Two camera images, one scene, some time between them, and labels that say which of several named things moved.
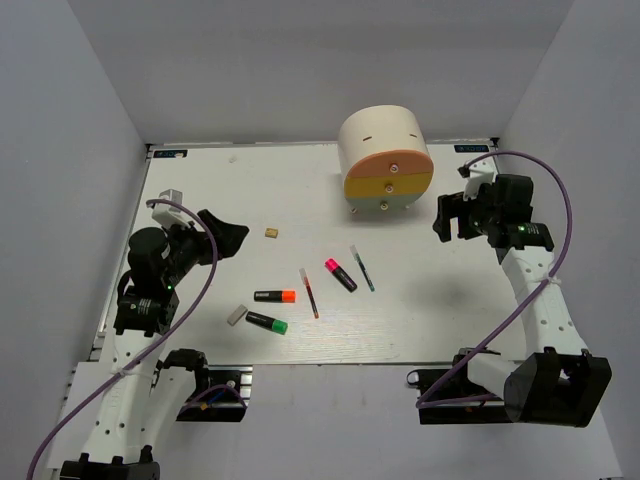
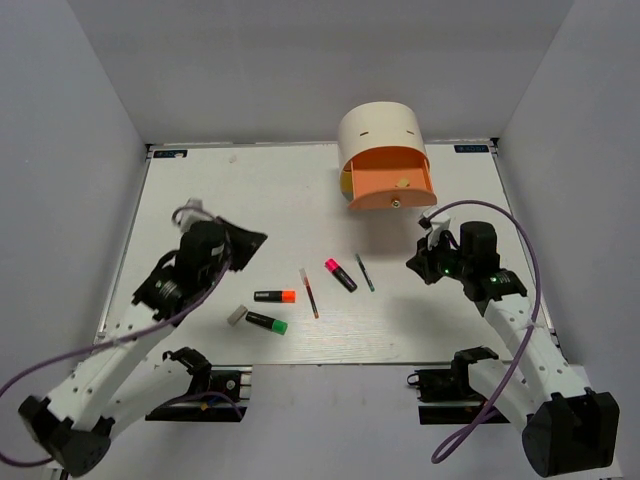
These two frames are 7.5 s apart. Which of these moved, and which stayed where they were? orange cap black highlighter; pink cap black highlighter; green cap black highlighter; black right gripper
Moved: black right gripper
Stayed: green cap black highlighter; orange cap black highlighter; pink cap black highlighter
